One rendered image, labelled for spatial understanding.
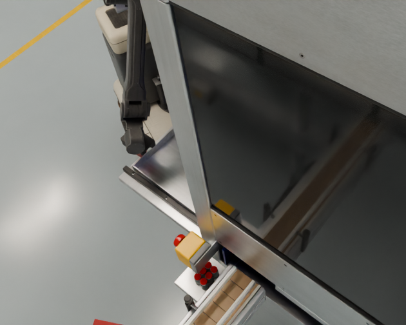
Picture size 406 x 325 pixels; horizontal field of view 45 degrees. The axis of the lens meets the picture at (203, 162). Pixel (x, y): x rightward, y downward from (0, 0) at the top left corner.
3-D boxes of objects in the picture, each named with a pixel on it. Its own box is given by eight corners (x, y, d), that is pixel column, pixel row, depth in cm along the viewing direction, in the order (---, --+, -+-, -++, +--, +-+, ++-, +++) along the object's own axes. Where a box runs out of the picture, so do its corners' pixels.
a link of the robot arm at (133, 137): (149, 99, 146) (120, 99, 144) (154, 128, 140) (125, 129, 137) (145, 125, 156) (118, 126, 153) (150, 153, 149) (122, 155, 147)
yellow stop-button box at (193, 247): (213, 255, 136) (211, 244, 130) (196, 274, 134) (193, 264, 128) (193, 240, 140) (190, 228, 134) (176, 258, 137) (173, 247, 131)
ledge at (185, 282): (238, 279, 142) (238, 277, 140) (210, 314, 137) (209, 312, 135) (203, 252, 148) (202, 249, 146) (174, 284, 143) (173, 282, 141)
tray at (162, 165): (261, 171, 159) (260, 165, 156) (209, 227, 150) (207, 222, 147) (185, 122, 174) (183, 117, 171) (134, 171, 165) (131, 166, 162)
